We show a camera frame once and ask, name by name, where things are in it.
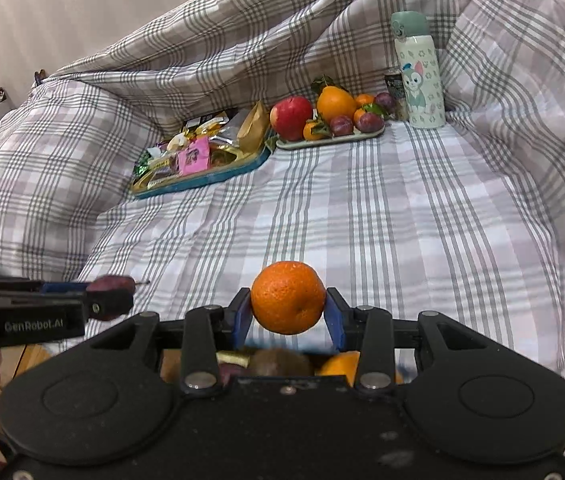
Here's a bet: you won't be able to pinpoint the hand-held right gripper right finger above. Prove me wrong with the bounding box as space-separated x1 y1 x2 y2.
323 287 505 394

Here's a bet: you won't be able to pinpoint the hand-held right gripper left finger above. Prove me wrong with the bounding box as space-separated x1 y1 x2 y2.
90 290 253 394

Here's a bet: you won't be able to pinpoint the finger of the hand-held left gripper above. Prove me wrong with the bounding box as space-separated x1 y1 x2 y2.
0 276 92 297
82 291 136 321

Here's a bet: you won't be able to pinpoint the purple plum with stem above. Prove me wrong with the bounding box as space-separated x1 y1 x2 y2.
86 274 150 295

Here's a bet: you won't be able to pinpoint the large orange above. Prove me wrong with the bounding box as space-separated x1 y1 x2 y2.
315 351 405 386

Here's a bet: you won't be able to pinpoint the brown kiwi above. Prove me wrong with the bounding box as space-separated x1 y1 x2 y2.
250 347 313 378

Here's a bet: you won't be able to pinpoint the plaid bed cover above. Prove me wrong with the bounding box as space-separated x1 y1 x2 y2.
0 0 565 461

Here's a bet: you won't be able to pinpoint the plaid pillow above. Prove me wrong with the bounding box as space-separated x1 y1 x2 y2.
0 79 173 241

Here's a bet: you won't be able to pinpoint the teal gold snack tray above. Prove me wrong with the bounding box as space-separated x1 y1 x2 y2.
130 102 272 200

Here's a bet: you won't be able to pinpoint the green wrapped candy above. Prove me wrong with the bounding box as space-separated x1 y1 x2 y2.
135 149 163 173

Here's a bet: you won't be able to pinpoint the pink snack packet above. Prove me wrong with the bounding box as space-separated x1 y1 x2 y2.
176 137 212 177

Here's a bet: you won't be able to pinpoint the pale green plate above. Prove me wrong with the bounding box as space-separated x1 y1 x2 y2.
276 125 385 151

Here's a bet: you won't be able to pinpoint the silver foil packet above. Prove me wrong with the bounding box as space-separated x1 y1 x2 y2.
207 112 248 148

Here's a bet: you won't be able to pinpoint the tangerine with green leaves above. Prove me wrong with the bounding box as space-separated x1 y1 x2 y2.
303 119 332 141

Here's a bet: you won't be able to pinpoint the gold foil bag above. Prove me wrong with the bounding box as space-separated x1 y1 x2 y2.
236 101 270 153

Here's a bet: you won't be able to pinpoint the black snack packet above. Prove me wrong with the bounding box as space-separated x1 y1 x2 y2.
182 115 228 131

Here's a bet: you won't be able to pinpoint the red apple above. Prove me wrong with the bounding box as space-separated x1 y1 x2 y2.
270 96 314 142

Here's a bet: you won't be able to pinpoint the orange with green leaves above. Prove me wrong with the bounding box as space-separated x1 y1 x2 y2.
311 76 358 123

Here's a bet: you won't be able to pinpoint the dark drink can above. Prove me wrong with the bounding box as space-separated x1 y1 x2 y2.
385 67 409 122

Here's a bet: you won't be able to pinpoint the white cartoon cat bottle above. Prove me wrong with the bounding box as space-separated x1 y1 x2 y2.
391 11 447 129

